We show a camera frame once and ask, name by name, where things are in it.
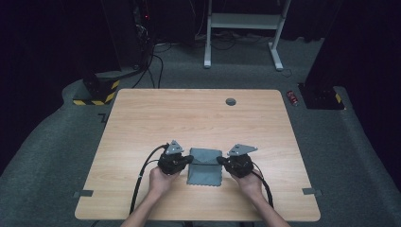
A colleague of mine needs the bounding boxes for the person's left hand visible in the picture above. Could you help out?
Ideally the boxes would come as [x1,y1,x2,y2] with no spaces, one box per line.
[148,166,182,199]

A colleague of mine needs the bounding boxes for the grey cloth with zigzag edge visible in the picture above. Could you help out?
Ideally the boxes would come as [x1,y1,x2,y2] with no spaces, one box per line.
[186,147,223,187]

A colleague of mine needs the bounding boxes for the white metal stand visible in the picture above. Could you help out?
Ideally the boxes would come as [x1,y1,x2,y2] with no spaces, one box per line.
[202,0,292,72]

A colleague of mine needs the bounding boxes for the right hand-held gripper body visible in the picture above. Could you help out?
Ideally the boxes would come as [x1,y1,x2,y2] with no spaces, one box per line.
[224,144,259,179]

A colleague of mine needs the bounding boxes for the dark curtain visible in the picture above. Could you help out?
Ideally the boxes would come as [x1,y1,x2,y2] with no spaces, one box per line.
[341,0,401,181]
[0,0,107,174]

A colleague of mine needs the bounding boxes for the black yellow striped stand base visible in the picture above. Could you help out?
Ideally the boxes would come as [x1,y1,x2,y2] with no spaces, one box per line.
[72,70,122,107]

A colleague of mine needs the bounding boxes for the dark equipment with red light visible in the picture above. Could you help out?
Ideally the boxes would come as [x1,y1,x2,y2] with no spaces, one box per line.
[131,0,156,68]

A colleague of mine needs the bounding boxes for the person's right hand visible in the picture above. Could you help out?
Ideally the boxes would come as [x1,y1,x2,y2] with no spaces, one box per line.
[231,168,264,201]

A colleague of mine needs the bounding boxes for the black floor cables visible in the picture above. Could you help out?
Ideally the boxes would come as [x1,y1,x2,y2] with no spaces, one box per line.
[131,42,173,90]

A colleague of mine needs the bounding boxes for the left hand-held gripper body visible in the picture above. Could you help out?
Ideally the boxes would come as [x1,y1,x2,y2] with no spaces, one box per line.
[157,139,185,176]

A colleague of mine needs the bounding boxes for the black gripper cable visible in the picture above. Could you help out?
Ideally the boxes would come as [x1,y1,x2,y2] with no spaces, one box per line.
[129,143,170,216]
[251,162,274,210]

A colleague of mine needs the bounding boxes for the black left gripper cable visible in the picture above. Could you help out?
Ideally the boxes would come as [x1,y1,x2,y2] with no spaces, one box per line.
[129,143,170,216]

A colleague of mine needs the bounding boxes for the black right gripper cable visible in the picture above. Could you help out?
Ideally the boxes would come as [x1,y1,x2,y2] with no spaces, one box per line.
[251,162,274,210]

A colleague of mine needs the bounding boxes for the red can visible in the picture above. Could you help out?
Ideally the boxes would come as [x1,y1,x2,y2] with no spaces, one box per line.
[286,90,299,107]

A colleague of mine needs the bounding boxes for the grey tape strip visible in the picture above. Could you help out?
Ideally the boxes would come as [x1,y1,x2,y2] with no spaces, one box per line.
[73,189,95,199]
[302,187,323,197]

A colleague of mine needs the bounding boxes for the black stand base yellow mark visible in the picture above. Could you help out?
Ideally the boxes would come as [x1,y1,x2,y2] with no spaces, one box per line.
[297,82,346,111]

